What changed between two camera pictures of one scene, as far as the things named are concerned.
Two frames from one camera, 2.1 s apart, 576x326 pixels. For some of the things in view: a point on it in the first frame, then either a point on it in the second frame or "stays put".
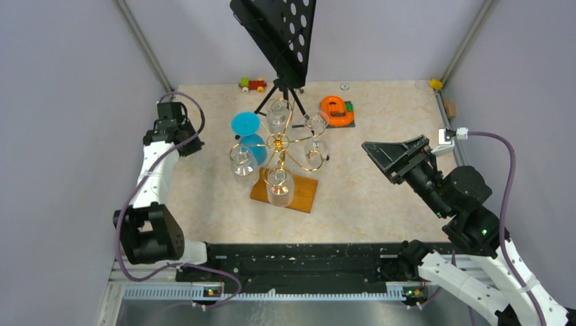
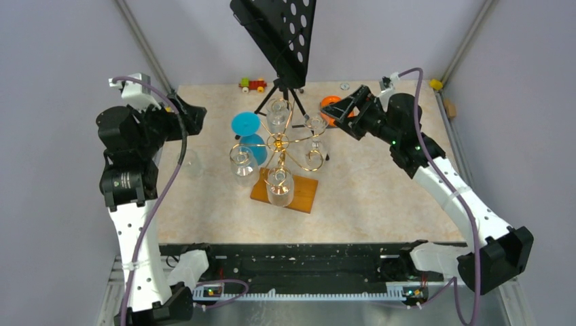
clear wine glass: x=280 y=185 stays put
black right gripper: x=388 y=154 -> x=364 y=100
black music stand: x=279 y=32 stays put
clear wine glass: x=316 y=152 stays put
